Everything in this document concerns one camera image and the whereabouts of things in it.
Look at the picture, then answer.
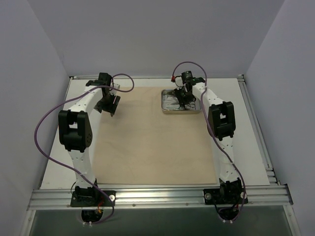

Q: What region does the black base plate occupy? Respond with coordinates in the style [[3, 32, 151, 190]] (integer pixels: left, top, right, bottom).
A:
[[203, 188, 243, 205], [70, 189, 115, 207]]

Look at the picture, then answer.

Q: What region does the steel forceps clamp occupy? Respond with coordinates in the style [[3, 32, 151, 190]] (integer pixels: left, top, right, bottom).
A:
[[184, 102, 196, 111]]

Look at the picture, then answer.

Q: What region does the beige surgical wrap cloth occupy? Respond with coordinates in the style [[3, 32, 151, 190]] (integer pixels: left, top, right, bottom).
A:
[[93, 88, 218, 185]]

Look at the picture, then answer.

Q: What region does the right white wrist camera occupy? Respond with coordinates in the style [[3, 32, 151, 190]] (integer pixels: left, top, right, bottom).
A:
[[171, 75, 182, 83]]

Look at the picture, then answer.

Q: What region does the green white suture packet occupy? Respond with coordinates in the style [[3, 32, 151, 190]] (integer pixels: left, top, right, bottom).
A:
[[162, 93, 178, 104]]

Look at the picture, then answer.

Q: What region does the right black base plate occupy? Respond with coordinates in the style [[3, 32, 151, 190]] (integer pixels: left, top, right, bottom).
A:
[[203, 188, 243, 205]]

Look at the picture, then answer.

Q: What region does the front aluminium rail frame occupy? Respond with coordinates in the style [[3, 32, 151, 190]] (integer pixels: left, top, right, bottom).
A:
[[27, 185, 293, 210]]

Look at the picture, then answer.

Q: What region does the stainless steel instrument tray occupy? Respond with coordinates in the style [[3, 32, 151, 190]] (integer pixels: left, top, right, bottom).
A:
[[161, 89, 201, 114]]

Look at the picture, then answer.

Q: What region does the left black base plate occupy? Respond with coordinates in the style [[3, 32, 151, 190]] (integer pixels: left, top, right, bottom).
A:
[[70, 189, 115, 207]]

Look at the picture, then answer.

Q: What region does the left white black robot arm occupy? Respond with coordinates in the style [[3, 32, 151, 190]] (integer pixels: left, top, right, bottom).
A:
[[58, 72, 120, 206]]

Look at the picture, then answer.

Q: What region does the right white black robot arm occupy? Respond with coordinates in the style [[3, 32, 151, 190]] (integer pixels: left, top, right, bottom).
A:
[[174, 71, 244, 203]]

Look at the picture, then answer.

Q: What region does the back aluminium rail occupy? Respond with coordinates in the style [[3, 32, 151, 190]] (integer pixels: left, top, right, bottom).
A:
[[70, 74, 245, 81]]

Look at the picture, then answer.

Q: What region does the right aluminium side rail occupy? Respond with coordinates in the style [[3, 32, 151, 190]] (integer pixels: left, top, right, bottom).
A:
[[237, 75, 281, 185]]

